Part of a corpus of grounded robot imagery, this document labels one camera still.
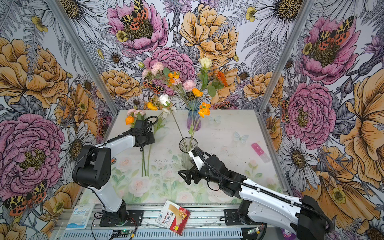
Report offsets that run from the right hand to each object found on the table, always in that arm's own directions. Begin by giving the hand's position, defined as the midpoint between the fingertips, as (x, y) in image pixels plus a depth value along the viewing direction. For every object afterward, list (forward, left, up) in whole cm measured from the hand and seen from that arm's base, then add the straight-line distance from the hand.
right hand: (186, 171), depth 72 cm
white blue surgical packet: (-15, +53, -16) cm, 57 cm away
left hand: (+25, +24, -12) cm, 37 cm away
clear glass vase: (+14, 0, +1) cm, 15 cm away
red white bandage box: (-17, +7, -13) cm, 22 cm away
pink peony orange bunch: (+51, +43, -13) cm, 68 cm away
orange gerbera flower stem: (+44, -19, +18) cm, 52 cm away
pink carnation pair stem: (+45, -1, +17) cm, 48 cm away
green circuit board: (-21, +29, -17) cm, 40 cm away
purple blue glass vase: (+41, -4, -7) cm, 41 cm away
